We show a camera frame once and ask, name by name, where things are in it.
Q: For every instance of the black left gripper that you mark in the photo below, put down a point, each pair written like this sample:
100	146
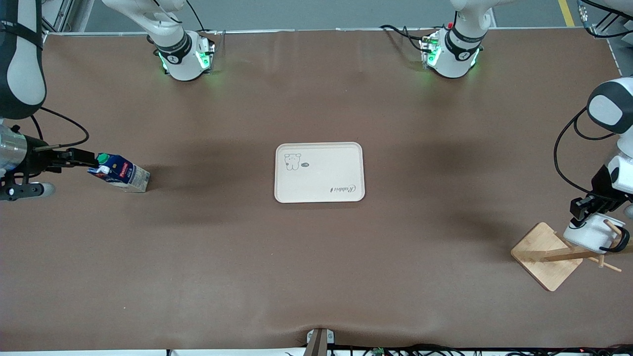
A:
604	189

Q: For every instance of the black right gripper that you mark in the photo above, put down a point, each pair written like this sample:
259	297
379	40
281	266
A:
35	157

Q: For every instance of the blue milk carton green cap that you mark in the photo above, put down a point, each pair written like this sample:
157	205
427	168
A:
121	173

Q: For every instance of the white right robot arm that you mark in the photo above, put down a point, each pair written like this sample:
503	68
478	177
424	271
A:
20	64

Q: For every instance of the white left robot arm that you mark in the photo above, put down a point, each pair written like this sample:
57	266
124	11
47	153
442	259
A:
457	49

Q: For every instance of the beige plastic tray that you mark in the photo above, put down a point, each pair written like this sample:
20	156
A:
321	173

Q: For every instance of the wooden mug stand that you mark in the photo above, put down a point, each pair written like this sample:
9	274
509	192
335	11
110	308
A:
544	257

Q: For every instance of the small green circuit board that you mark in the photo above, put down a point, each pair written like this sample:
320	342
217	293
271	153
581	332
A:
379	351

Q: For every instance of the brown table mat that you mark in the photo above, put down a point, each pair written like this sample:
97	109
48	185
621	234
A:
316	272

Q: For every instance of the aluminium frame profile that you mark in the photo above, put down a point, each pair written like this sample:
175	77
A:
601	30
57	20

